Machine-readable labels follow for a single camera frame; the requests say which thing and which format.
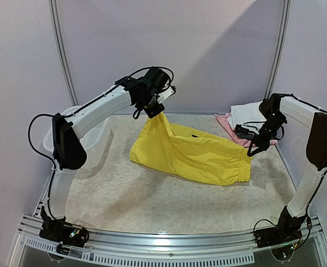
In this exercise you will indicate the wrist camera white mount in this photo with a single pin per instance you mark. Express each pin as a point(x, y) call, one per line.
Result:
point(170, 91)
point(240, 128)

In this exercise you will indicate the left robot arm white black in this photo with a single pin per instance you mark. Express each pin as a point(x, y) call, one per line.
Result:
point(146, 93)

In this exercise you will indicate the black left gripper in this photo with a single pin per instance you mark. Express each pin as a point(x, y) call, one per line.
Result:
point(154, 112)

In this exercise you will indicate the aluminium frame post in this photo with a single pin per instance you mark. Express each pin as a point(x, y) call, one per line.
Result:
point(279, 46)
point(55, 18)

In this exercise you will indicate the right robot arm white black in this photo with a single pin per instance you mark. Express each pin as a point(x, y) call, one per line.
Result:
point(276, 110)

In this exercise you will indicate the yellow garment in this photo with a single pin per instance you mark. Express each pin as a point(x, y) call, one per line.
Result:
point(190, 153)

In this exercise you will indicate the white plastic laundry basket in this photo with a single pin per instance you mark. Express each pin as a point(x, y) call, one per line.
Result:
point(94, 142)

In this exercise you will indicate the front aluminium rail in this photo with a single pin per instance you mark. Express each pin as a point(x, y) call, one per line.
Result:
point(107, 248)

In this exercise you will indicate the right aluminium frame post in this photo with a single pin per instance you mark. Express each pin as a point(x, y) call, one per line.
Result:
point(279, 46)

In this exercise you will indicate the folded navy blue garment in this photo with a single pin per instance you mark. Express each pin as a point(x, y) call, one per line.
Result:
point(245, 136)

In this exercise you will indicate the folded pink garment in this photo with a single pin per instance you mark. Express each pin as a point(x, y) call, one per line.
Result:
point(223, 121)

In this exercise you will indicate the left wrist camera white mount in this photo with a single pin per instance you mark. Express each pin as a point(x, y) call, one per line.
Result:
point(170, 91)

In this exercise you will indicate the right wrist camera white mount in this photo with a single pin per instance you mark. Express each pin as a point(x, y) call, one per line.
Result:
point(240, 128)

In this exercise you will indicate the left aluminium frame post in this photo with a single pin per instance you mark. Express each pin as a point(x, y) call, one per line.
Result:
point(55, 18)

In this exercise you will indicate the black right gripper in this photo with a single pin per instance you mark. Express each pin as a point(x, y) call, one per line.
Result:
point(262, 139)

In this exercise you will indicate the white t-shirt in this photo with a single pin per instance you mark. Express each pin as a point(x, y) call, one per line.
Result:
point(244, 114)

